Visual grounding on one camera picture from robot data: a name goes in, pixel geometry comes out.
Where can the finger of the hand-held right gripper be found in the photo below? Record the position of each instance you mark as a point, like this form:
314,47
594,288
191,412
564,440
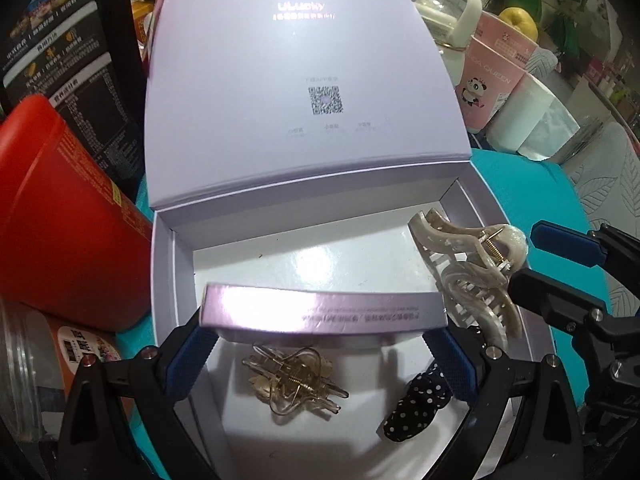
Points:
555,295
565,240

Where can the red orange carton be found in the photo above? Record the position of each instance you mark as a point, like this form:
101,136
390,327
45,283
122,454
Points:
157,10

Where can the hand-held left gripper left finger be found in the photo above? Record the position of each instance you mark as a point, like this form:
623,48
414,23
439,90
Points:
190,360

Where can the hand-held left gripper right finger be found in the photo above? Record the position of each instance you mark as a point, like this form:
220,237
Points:
450,360

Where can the black printed pouch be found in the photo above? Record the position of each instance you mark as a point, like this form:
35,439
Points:
75,35

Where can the red canister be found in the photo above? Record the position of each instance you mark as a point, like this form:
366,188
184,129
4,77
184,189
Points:
65,220

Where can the black polka dot scrunchie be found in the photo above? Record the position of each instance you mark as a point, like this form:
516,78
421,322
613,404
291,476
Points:
410,410

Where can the yellow apple in cup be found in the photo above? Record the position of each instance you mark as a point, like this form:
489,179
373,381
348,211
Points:
517,22

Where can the cream hair claw clip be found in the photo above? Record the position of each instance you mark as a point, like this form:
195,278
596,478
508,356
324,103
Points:
460,285

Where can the lavender gift box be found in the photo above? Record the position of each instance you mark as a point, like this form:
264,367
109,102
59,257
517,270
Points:
300,135

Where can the clear jar reddish contents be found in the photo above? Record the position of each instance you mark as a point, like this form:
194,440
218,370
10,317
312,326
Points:
30,360

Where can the pink panda cup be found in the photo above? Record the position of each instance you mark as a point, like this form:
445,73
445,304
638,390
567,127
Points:
485,95

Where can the shelf of small bottles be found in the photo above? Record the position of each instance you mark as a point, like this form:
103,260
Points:
610,85

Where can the lavender slim box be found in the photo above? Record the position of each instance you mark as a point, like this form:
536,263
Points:
310,315

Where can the leaf print grey cushion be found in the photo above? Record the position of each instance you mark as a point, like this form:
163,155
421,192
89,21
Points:
610,185

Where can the white paper roll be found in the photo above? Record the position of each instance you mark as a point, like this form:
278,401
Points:
525,120

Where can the clear gold hair claw clip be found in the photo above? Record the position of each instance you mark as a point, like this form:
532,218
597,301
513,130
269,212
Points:
300,380

